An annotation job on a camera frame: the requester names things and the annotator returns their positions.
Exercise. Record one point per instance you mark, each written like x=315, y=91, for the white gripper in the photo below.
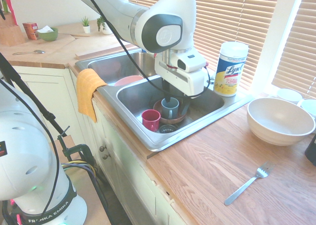
x=177, y=79

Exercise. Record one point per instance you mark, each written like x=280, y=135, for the silver metal fork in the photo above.
x=247, y=185

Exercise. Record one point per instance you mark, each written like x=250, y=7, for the black sink drain strainer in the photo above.
x=168, y=129

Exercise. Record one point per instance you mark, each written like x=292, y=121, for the stainless steel double sink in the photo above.
x=103, y=66

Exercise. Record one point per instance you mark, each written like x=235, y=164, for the grey blue mug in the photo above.
x=170, y=110

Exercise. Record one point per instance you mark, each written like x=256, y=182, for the brown wooden bowl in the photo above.
x=177, y=119

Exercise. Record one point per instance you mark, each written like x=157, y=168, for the red cup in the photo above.
x=151, y=120

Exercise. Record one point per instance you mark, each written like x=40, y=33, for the chrome faucet base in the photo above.
x=211, y=80

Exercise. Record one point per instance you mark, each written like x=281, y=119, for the pink plate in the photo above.
x=126, y=81

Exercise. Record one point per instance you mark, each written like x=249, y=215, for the Lysol wipes canister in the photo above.
x=230, y=69

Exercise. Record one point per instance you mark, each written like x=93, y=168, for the round cabinet knob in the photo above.
x=106, y=156
x=102, y=148

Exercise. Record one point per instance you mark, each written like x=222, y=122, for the orange dish towel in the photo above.
x=86, y=91

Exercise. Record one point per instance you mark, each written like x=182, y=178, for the cream kitchen cabinet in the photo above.
x=123, y=173

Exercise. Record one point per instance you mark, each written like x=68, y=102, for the wide wooden window blind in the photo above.
x=222, y=17

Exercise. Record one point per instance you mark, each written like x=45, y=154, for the trailing plant in white pot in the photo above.
x=105, y=28

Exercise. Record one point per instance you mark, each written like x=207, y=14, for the large cream bowl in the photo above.
x=279, y=121

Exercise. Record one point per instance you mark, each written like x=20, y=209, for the small spiky potted plant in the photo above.
x=86, y=24

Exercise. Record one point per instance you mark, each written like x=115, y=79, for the narrow wooden window blind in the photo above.
x=298, y=49

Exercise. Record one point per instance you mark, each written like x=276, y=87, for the green bowl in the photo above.
x=49, y=36

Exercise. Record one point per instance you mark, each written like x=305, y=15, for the black container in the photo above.
x=311, y=148

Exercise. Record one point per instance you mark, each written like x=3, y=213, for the silver metal spoon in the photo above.
x=38, y=51

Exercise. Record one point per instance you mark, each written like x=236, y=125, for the white crumpled paper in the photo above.
x=45, y=29

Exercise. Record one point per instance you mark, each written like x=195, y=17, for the black stand rod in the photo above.
x=24, y=91

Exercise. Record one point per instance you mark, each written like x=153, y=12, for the orange box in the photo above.
x=30, y=30

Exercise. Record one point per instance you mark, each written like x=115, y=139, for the wooden knife block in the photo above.
x=10, y=34

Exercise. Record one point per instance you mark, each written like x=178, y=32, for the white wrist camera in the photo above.
x=190, y=61

